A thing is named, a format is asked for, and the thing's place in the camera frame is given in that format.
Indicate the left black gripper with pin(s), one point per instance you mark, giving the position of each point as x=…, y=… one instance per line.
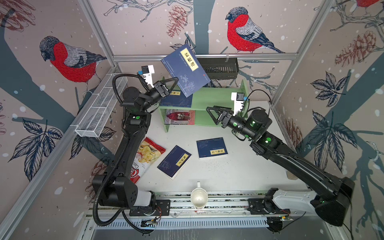
x=156, y=88

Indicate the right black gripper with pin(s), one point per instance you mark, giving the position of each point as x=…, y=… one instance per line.
x=225, y=118

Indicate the blue book yellow label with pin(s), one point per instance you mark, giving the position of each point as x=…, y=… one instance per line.
x=177, y=99
x=183, y=64

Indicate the pink red illustrated book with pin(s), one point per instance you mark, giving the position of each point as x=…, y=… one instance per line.
x=179, y=117

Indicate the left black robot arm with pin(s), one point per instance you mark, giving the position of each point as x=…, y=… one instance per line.
x=114, y=188

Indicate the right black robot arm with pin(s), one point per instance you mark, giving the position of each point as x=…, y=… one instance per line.
x=327, y=196

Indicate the black hanging slotted basket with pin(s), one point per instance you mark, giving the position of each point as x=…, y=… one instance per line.
x=220, y=68

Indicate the leftmost blue book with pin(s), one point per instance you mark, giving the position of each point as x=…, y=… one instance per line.
x=174, y=161

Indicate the red snack bag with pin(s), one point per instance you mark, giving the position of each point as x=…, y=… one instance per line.
x=147, y=153

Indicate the white ceramic pitcher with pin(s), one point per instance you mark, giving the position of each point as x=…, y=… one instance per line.
x=199, y=197

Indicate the amber bottle white cap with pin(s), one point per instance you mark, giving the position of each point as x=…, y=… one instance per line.
x=291, y=176

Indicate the small circuit board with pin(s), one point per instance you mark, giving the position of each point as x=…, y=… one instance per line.
x=149, y=224

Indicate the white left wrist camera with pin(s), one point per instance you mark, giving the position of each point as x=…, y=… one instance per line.
x=146, y=73

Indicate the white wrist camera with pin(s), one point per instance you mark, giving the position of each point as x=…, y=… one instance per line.
x=239, y=101
x=146, y=73

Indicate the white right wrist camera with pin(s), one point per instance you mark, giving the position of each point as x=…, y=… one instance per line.
x=239, y=101

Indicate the white wire mesh tray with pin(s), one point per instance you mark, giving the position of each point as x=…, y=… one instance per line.
x=97, y=115

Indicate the aluminium mounting rail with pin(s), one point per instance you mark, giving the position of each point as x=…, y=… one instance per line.
x=223, y=204

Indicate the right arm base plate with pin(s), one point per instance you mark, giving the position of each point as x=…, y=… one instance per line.
x=261, y=207

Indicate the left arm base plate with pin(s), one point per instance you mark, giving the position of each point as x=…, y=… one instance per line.
x=162, y=208

